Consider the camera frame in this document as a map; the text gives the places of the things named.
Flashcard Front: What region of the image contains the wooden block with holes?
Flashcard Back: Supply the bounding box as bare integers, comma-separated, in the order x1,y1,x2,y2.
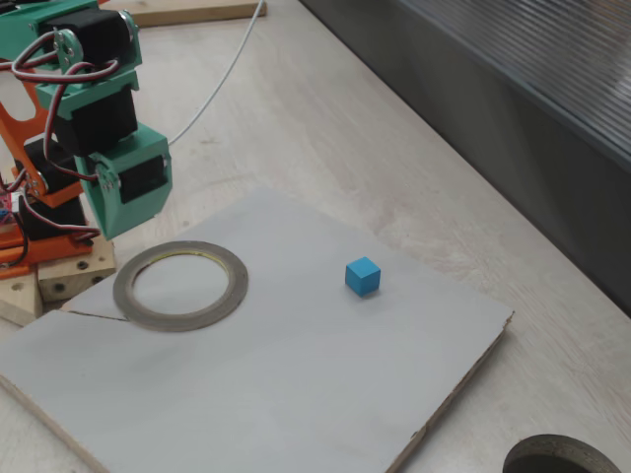
36,235,118,303

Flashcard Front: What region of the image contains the base servo wire bundle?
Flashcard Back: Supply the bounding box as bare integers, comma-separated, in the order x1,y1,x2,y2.
0,167,101,270

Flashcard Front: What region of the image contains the long wooden plank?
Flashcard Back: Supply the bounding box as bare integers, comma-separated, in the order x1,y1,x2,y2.
115,0,268,29

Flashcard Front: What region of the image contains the red controller circuit board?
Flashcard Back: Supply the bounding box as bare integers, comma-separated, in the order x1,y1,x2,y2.
0,189,16,236

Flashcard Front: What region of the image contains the plain wooden block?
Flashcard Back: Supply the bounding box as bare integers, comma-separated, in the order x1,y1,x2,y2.
0,269,44,327

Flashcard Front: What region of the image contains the grey ring of tape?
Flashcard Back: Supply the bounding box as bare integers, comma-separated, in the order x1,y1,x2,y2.
111,239,249,332

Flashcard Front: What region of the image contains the white laminated chipboard panel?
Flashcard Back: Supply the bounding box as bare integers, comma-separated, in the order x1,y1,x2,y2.
0,186,516,473

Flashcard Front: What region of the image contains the blue cube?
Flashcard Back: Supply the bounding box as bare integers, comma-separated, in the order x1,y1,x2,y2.
344,255,384,299

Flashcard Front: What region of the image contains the white usb cable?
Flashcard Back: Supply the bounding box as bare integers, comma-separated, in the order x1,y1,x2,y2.
167,0,266,147

